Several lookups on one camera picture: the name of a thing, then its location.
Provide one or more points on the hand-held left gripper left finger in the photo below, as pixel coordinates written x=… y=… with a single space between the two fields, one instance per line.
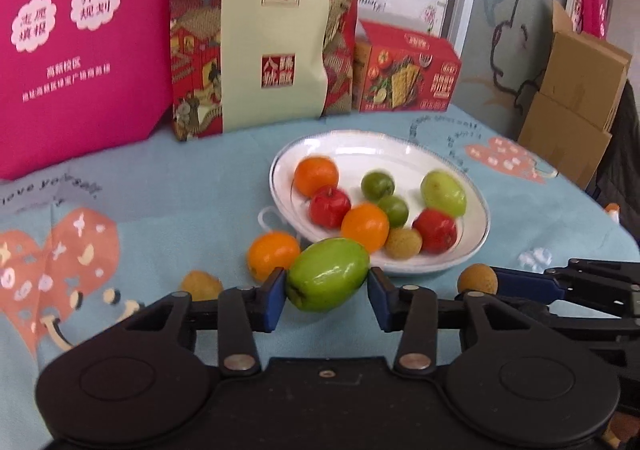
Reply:
x=274 y=300

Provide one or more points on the pink tote bag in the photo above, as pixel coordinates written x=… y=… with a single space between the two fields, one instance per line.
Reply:
x=85 y=95

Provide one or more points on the cardboard box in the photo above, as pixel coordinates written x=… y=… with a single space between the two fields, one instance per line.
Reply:
x=565 y=140
x=585 y=65

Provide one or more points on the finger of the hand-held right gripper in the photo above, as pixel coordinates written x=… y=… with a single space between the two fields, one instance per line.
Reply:
x=525 y=282
x=565 y=312

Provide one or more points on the teal printed tablecloth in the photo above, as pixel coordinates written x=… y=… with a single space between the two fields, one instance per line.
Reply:
x=175 y=190

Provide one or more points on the dark cloth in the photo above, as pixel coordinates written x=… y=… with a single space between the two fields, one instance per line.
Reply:
x=622 y=155

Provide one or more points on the pink hanging bag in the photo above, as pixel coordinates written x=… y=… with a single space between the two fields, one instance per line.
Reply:
x=595 y=0

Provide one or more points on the small round green fruit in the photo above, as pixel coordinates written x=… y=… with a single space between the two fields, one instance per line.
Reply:
x=377 y=185
x=393 y=210

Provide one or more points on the tan longan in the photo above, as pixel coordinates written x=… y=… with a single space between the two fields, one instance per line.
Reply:
x=201 y=285
x=477 y=278
x=404 y=242

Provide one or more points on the red and beige gift bag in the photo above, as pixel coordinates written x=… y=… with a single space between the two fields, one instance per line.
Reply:
x=270 y=30

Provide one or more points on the white plate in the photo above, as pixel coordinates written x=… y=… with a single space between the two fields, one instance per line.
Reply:
x=450 y=255

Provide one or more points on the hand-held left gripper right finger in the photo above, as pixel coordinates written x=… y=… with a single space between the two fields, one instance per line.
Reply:
x=380 y=302

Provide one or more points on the large green jujube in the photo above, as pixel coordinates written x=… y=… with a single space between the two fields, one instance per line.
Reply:
x=327 y=274

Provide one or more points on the small red apple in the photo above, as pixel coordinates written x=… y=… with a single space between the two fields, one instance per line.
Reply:
x=330 y=206
x=435 y=230

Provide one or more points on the red cracker box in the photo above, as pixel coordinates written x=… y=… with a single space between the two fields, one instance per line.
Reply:
x=410 y=75

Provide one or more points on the orange mandarin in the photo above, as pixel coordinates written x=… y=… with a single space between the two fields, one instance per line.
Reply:
x=315 y=175
x=365 y=227
x=273 y=255

